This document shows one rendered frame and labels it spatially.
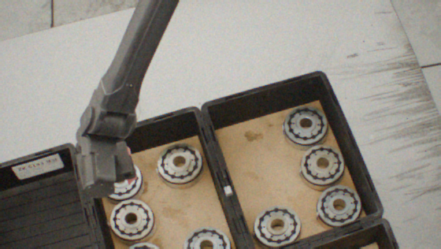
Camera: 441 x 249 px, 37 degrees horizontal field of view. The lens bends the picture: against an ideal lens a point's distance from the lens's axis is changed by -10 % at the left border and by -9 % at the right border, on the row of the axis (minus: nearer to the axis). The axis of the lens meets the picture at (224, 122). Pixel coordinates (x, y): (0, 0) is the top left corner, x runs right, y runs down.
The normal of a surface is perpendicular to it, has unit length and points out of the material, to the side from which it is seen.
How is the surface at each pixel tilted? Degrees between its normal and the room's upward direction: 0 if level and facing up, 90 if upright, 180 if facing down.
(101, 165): 34
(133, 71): 76
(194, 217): 0
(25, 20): 0
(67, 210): 0
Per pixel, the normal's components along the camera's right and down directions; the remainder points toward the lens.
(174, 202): -0.07, -0.53
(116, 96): 0.32, 0.63
